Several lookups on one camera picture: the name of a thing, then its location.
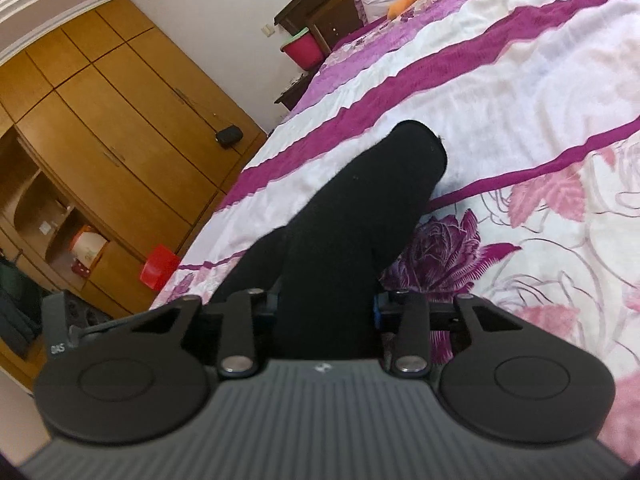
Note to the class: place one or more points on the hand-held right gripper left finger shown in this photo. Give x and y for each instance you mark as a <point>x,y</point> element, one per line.
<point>267,305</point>

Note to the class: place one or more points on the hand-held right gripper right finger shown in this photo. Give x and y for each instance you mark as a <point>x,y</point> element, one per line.
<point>379,307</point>

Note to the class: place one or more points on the black cloth garment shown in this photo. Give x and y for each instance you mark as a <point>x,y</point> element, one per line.
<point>350,220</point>

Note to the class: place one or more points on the dark bag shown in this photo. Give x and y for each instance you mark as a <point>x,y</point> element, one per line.
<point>20,305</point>

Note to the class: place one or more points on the white orange container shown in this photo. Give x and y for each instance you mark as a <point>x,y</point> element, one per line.
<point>87,250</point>

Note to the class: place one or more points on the red plastic stool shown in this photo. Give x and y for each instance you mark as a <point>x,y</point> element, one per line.
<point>159,266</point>

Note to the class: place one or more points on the small black pouch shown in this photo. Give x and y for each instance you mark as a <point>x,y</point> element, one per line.
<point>229,136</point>

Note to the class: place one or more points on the light wooden wardrobe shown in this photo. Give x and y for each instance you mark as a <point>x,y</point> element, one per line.
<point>125,125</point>

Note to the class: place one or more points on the dark wooden nightstand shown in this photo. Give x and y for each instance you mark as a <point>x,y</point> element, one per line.
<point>295,92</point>

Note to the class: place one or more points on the purple white floral blanket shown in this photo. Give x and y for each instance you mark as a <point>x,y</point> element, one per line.
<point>525,110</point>

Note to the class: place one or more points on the red bucket with green lid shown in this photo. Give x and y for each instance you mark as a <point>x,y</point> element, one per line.
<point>302,50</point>

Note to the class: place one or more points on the dark wooden bed headboard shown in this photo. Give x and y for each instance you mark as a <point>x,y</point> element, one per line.
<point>325,5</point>

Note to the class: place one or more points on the white wall socket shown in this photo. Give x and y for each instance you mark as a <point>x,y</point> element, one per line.
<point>268,30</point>

